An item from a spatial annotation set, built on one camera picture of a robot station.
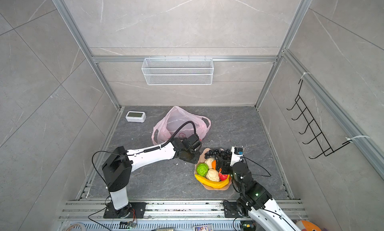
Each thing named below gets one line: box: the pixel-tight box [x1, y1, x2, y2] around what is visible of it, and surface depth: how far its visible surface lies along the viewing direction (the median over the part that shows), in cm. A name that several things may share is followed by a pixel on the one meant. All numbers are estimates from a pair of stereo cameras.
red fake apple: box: [218, 173, 228, 181], surface depth 79 cm
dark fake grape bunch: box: [204, 149, 232, 159], surface depth 87 cm
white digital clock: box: [125, 110, 147, 123], surface depth 112 cm
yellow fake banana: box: [194, 174, 230, 189], surface depth 78 cm
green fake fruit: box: [196, 163, 209, 177], surface depth 80 cm
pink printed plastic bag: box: [151, 106, 211, 146], surface depth 98 cm
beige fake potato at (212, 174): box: [205, 168, 220, 182], surface depth 81 cm
